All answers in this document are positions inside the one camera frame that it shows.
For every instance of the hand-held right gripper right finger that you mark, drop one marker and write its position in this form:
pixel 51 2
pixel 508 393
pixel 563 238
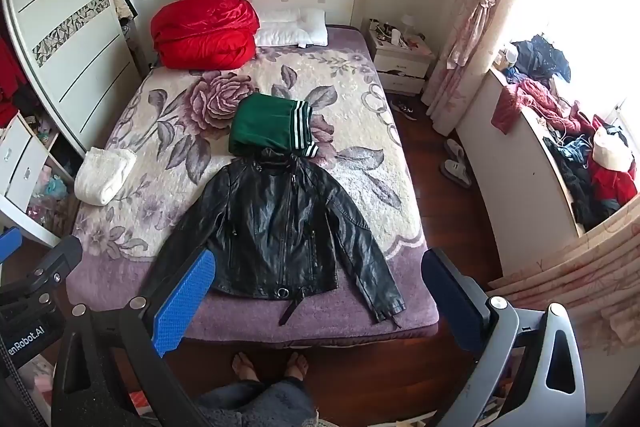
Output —
pixel 447 302

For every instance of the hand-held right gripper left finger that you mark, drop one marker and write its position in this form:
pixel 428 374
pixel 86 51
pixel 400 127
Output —
pixel 182 307

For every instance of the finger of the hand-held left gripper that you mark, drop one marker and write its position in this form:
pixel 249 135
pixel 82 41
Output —
pixel 9 247
pixel 55 264

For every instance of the black leather jacket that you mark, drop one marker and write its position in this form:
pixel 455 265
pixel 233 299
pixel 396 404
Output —
pixel 280 227

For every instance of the red hanging clothes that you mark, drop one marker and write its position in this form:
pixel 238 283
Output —
pixel 11 77

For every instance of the pile of clothes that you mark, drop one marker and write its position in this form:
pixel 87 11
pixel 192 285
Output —
pixel 575 187

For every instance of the person's left foot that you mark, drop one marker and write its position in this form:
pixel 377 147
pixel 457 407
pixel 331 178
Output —
pixel 246 367

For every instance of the person's foot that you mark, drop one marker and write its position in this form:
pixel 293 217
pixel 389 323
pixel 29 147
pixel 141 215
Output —
pixel 246 367
pixel 296 366

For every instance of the white drawer unit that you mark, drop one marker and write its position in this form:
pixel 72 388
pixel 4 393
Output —
pixel 20 159

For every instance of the white folded cloth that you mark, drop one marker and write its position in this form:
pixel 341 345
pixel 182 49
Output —
pixel 102 177

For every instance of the person's denim pants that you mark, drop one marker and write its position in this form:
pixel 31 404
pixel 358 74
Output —
pixel 260 407

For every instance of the person's right foot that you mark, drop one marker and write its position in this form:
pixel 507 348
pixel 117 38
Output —
pixel 296 366

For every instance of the floral bed blanket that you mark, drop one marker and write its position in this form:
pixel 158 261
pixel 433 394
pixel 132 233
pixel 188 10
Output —
pixel 175 177

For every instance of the pink floral curtain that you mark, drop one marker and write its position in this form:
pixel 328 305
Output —
pixel 575 272

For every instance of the white window bench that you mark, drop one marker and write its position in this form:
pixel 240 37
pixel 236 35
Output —
pixel 505 157

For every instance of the dark shoes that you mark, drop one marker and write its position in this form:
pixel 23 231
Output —
pixel 404 109

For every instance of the white wardrobe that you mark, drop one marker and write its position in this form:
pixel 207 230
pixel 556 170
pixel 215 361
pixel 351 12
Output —
pixel 65 57

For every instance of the green jacket with striped cuffs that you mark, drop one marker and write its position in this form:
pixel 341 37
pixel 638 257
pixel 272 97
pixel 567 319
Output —
pixel 262 124

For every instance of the white hat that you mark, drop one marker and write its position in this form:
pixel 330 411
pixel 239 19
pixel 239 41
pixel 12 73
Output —
pixel 611 149

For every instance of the white nightstand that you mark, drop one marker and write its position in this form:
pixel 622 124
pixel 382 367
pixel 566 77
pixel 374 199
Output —
pixel 400 67

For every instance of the small table lamp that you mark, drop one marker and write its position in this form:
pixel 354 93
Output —
pixel 408 24

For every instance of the red quilt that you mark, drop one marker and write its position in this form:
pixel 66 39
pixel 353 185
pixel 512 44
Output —
pixel 205 27

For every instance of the tied pink curtain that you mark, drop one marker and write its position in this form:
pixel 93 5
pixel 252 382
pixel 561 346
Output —
pixel 480 7

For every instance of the white pillow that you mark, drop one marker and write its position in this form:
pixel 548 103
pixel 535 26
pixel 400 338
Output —
pixel 292 29

